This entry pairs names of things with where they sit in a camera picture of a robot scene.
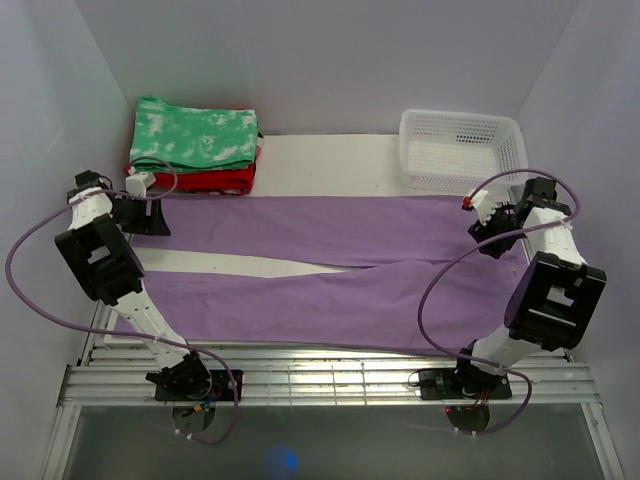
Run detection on aluminium rail frame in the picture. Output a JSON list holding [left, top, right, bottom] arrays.
[[40, 189, 626, 480]]

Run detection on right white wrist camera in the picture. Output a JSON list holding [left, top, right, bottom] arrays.
[[462, 189, 499, 225]]

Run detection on purple trousers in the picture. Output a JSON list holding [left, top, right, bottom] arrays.
[[131, 196, 527, 350]]

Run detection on white perforated plastic basket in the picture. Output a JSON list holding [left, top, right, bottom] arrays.
[[398, 109, 528, 194]]

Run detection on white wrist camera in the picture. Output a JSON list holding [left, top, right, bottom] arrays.
[[462, 189, 499, 225], [125, 172, 155, 200]]

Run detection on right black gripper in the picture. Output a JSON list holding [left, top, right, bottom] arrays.
[[468, 201, 527, 260]]

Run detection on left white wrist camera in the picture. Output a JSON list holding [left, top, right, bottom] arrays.
[[125, 172, 155, 200]]

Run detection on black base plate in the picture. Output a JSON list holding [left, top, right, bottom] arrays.
[[153, 369, 234, 402], [415, 368, 512, 400]]

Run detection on red folded garment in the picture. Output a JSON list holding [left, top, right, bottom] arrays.
[[124, 129, 264, 195]]

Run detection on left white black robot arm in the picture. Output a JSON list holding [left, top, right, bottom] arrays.
[[55, 170, 212, 400]]

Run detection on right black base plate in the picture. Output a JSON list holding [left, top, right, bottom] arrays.
[[415, 368, 512, 400]]

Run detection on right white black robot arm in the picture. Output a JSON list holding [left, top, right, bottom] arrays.
[[451, 177, 607, 397]]

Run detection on green white patterned folded garment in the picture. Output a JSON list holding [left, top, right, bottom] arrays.
[[130, 97, 259, 173]]

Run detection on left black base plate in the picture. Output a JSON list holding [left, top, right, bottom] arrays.
[[153, 369, 234, 402]]

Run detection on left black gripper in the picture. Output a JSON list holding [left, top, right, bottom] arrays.
[[111, 193, 171, 236]]

